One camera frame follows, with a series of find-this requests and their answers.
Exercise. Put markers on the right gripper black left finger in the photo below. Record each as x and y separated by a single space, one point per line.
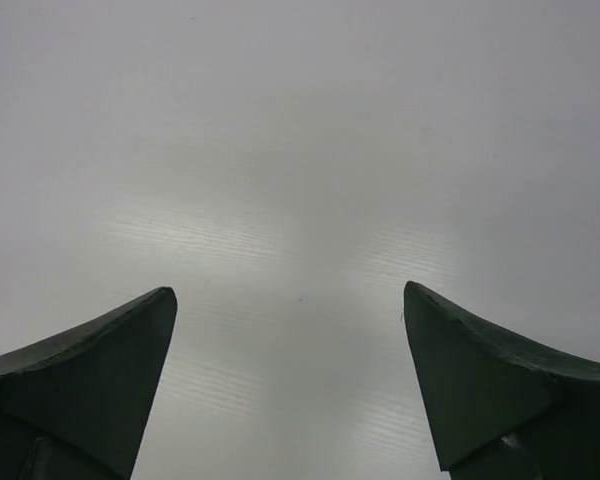
75 405

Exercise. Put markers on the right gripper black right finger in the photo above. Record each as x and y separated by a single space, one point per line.
500 405

